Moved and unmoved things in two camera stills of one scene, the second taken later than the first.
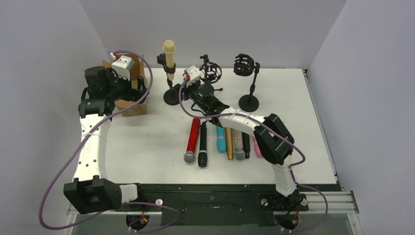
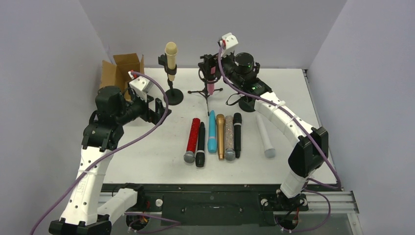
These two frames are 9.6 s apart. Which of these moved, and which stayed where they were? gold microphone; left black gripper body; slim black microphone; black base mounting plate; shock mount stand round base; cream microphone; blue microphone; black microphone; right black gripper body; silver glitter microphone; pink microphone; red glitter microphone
Moved: gold microphone; silver glitter microphone; pink microphone; slim black microphone; right black gripper body; blue microphone; left black gripper body
Stayed: shock mount stand round base; black base mounting plate; red glitter microphone; black microphone; cream microphone
